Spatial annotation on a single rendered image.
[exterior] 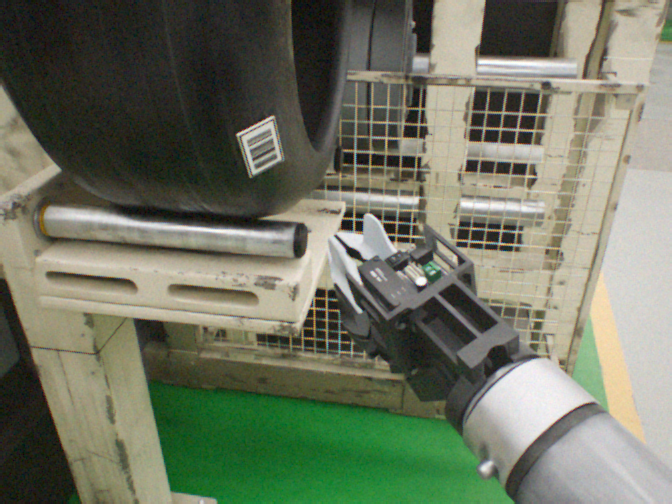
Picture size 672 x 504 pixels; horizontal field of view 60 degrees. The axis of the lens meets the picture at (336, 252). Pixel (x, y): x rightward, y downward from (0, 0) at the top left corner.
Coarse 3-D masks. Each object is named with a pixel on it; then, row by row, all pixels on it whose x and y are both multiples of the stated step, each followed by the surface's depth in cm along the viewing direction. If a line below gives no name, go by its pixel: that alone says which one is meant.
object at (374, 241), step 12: (372, 216) 46; (372, 228) 47; (348, 240) 51; (360, 240) 50; (372, 240) 48; (384, 240) 46; (348, 252) 51; (360, 252) 49; (372, 252) 49; (384, 252) 47
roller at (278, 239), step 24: (48, 216) 74; (72, 216) 73; (96, 216) 73; (120, 216) 73; (144, 216) 72; (168, 216) 72; (192, 216) 72; (216, 216) 72; (96, 240) 75; (120, 240) 74; (144, 240) 73; (168, 240) 72; (192, 240) 71; (216, 240) 71; (240, 240) 70; (264, 240) 70; (288, 240) 69
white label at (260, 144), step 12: (264, 120) 54; (240, 132) 54; (252, 132) 54; (264, 132) 55; (276, 132) 56; (240, 144) 54; (252, 144) 55; (264, 144) 56; (276, 144) 57; (252, 156) 56; (264, 156) 57; (276, 156) 58; (252, 168) 57; (264, 168) 58
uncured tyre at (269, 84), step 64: (0, 0) 48; (64, 0) 47; (128, 0) 47; (192, 0) 46; (256, 0) 48; (320, 0) 94; (0, 64) 52; (64, 64) 50; (128, 64) 49; (192, 64) 49; (256, 64) 51; (320, 64) 95; (64, 128) 55; (128, 128) 54; (192, 128) 53; (320, 128) 83; (128, 192) 64; (192, 192) 62; (256, 192) 62
